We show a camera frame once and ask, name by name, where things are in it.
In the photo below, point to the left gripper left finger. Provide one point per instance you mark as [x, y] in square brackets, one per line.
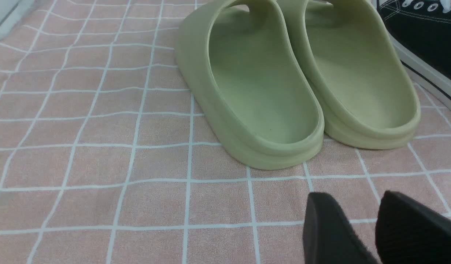
[328, 236]

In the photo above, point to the green foam slide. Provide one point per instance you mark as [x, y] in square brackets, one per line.
[236, 58]
[345, 52]

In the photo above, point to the pink checked cloth mat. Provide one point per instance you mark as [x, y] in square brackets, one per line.
[106, 158]

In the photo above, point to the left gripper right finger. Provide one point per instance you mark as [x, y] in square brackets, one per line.
[408, 232]

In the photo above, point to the right green foam slide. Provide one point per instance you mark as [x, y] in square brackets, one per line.
[345, 52]

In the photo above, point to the left black canvas sneaker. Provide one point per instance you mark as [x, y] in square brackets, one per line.
[420, 31]

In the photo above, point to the left green foam slide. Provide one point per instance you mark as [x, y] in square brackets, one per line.
[236, 58]

